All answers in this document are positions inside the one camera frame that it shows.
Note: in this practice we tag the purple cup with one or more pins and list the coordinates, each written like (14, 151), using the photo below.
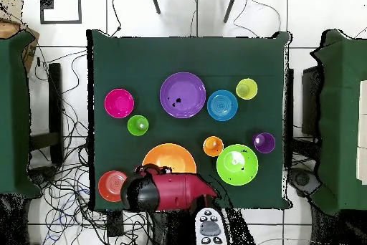
(265, 143)

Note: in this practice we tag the blue bowl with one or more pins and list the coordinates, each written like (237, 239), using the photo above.
(222, 105)

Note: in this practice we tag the black power strip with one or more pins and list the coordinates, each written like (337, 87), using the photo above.
(115, 223)

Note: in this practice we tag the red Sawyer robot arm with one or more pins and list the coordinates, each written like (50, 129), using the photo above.
(177, 190)

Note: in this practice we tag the black box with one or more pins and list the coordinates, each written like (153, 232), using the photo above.
(311, 101)

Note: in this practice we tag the black camera tripod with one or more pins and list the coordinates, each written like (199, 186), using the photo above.
(155, 2)

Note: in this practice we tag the cardboard box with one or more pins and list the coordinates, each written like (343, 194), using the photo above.
(8, 28)

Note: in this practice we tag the yellow cup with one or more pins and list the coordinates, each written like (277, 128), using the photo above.
(246, 88)

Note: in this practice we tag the black floor beam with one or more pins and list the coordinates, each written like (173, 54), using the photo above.
(55, 99)

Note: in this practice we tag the green bowl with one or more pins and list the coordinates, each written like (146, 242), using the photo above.
(229, 170)

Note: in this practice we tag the purple bowl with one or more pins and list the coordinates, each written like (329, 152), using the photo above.
(186, 90)

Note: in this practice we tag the pink bowl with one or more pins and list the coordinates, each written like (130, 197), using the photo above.
(119, 103)

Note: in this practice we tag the large yellow-orange bowl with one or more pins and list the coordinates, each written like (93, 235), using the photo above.
(169, 156)

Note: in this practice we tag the green side table cloth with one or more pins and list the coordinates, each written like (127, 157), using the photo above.
(14, 113)
(338, 127)

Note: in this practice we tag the black rectangular frame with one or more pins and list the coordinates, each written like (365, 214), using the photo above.
(60, 21)

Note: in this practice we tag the dark green tablecloth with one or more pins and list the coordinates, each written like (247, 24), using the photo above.
(143, 61)

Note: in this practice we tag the red-orange bowl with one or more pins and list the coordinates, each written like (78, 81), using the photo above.
(110, 186)

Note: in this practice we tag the dark grey stand base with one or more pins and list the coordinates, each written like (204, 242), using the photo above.
(43, 174)
(302, 179)

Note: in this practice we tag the green cup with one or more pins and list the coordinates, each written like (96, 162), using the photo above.
(137, 125)

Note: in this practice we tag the orange cup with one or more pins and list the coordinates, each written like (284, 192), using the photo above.
(213, 146)

